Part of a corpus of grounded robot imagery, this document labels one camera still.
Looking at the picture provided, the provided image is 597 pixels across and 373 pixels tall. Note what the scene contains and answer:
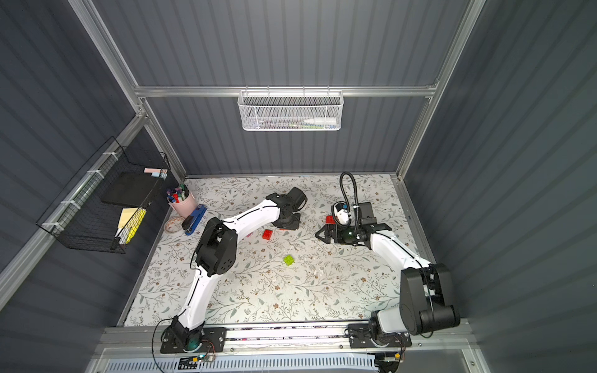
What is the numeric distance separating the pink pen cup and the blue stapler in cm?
2

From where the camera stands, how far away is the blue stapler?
1.00 m

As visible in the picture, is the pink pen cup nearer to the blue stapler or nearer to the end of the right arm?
the blue stapler

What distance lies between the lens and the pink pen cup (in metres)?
0.98

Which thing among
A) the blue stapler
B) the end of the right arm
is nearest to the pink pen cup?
the blue stapler
